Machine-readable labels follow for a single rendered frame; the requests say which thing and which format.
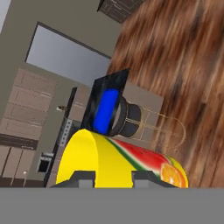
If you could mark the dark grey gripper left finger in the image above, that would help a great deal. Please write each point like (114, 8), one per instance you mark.
(78, 178)

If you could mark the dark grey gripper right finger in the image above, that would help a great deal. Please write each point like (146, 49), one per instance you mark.
(145, 178)

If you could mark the yellow cup with fruit print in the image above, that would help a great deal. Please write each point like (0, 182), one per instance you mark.
(108, 157)

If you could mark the built-in oven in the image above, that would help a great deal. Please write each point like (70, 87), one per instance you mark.
(44, 163)

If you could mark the beige tall cupboard with dark edge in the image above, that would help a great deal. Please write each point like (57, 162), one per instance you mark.
(73, 108)

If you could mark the blue rounded object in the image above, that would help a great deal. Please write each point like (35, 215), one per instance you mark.
(106, 110)

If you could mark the beige run of cupboards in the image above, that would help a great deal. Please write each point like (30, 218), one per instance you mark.
(26, 116)

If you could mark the grey framed window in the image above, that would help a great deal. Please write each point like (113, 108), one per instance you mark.
(67, 55)

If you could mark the dark wall cupboard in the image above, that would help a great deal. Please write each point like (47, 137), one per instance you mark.
(119, 8)

